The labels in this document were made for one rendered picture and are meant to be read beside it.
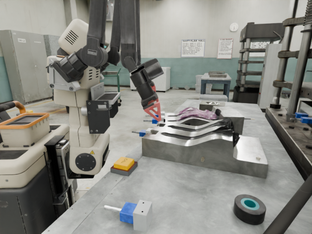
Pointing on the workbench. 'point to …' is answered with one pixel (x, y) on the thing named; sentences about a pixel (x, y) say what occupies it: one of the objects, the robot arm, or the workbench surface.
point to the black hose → (291, 209)
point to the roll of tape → (249, 209)
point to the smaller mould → (204, 105)
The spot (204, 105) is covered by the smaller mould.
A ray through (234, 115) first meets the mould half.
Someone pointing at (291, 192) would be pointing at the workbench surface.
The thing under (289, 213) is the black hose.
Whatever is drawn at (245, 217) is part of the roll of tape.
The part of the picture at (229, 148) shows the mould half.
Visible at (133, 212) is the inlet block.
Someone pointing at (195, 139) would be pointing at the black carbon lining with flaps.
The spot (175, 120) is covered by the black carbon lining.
